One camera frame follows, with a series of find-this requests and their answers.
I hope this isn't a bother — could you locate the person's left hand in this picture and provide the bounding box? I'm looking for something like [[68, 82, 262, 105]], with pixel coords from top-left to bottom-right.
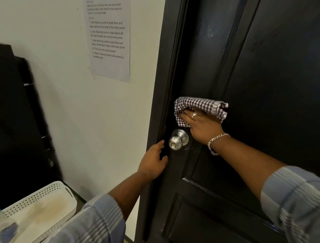
[[137, 140, 169, 181]]

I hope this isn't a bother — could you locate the person's right hand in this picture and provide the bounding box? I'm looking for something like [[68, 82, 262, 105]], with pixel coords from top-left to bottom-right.
[[179, 108, 226, 146]]

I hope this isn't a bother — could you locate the checked cleaning cloth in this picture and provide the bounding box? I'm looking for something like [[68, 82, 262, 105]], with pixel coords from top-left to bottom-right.
[[174, 97, 229, 128]]

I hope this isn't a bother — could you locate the black panelled door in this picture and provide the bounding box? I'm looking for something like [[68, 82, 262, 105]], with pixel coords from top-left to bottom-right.
[[134, 0, 320, 243]]

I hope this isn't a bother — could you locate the person's right forearm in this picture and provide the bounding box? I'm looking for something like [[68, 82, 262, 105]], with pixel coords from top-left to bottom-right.
[[209, 135, 320, 243]]

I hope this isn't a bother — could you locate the person's left forearm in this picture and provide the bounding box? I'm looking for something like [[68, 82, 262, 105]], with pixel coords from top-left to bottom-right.
[[42, 171, 151, 243]]

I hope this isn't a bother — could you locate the silver door knob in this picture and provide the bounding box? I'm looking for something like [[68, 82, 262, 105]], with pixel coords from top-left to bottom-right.
[[168, 129, 190, 151]]

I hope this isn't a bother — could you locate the white printed paper sheet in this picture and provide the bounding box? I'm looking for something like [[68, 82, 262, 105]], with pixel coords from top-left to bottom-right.
[[82, 0, 131, 83]]

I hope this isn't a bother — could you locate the white perforated plastic basket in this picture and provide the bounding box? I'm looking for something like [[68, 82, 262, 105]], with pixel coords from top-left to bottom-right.
[[0, 181, 78, 243]]

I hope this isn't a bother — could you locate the black furniture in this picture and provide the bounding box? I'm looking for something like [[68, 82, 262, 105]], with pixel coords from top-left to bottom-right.
[[0, 43, 63, 210]]

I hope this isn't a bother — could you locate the silver chain bracelet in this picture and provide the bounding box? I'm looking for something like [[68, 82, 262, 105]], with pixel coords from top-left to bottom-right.
[[207, 133, 230, 156]]

